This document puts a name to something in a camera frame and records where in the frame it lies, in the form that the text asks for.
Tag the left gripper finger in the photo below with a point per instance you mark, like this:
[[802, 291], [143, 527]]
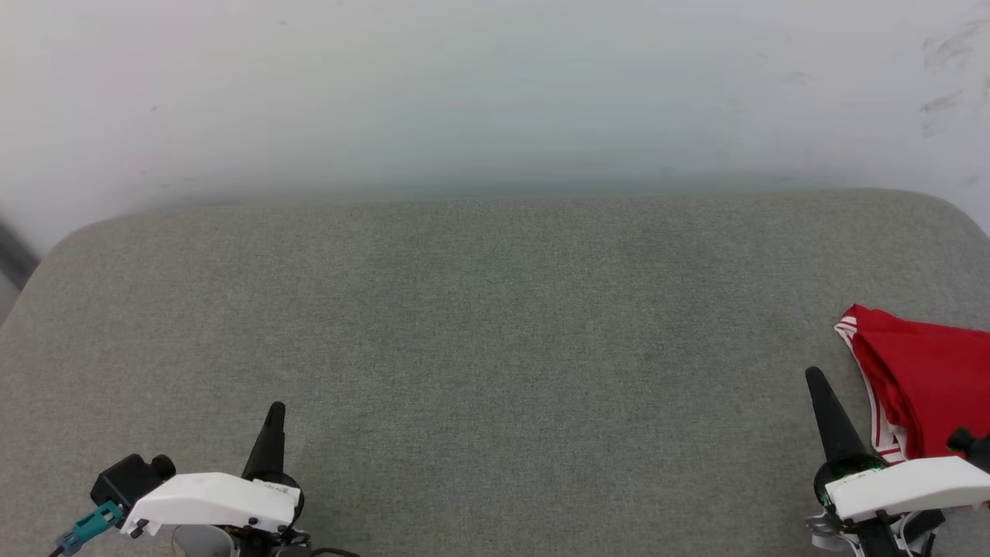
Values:
[[271, 445]]

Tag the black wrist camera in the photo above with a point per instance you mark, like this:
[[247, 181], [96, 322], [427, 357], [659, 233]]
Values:
[[124, 480], [976, 452]]

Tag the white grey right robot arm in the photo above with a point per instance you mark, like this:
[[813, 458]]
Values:
[[878, 538]]

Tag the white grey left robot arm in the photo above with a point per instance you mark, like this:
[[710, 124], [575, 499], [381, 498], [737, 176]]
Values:
[[201, 543]]

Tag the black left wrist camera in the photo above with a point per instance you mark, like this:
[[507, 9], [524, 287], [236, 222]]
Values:
[[124, 480]]

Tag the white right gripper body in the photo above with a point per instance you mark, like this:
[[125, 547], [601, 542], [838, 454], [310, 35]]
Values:
[[913, 487]]

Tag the red and white basketball jersey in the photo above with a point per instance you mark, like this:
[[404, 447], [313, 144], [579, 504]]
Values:
[[928, 371]]

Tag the grey fabric sofa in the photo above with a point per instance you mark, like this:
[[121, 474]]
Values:
[[495, 348]]

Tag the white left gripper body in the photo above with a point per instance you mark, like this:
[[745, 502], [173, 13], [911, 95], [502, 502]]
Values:
[[209, 499]]

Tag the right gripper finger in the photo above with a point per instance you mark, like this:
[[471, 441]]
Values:
[[834, 422]]

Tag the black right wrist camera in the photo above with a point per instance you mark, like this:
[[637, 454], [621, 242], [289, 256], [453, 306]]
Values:
[[976, 452]]

